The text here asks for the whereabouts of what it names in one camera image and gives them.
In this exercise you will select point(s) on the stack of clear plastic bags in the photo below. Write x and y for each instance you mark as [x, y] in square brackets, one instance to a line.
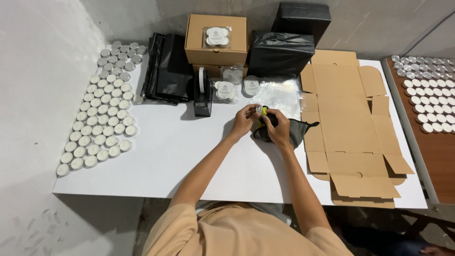
[279, 94]

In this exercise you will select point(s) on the clear packet of tealights with label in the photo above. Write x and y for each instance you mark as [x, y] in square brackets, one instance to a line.
[217, 36]
[224, 90]

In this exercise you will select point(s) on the person's left hand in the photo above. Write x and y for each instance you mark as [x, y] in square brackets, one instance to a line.
[242, 122]

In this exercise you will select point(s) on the brown cardboard box under packets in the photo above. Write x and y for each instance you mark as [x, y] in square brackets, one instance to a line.
[213, 70]

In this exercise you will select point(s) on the single white tealight candle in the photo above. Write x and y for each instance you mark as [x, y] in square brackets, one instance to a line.
[138, 99]

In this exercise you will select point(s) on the closed brown cardboard box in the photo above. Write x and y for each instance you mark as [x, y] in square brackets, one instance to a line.
[216, 39]

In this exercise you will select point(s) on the black tape dispenser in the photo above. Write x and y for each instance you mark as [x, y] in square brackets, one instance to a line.
[202, 94]

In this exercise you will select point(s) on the group of white tealight candles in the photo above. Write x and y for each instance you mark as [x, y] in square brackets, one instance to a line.
[98, 119]

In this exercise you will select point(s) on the black wrapped parcel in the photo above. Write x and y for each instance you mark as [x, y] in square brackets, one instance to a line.
[280, 53]
[302, 19]

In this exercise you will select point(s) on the person's right fingers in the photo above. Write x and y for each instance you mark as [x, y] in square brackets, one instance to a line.
[273, 116]

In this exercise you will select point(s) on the group of empty silver tealight cups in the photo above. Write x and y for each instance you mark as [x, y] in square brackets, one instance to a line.
[121, 58]

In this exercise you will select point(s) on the person's beige shirt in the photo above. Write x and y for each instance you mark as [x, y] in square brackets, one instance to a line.
[245, 231]

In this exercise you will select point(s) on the grey cloth with yellow trim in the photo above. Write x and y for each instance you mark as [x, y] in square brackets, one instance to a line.
[297, 131]

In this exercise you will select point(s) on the person's right hand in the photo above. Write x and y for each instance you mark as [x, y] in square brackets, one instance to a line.
[279, 128]

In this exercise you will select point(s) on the pile of black plastic bags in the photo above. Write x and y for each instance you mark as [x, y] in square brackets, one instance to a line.
[167, 67]

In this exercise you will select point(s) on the stack of flat brown cardboard boxes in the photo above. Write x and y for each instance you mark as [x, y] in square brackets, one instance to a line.
[350, 131]

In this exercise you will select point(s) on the small clear tealight cup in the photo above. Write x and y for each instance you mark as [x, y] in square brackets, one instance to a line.
[259, 109]

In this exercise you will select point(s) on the brown wooden table with tealights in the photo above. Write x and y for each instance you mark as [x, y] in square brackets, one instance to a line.
[426, 117]

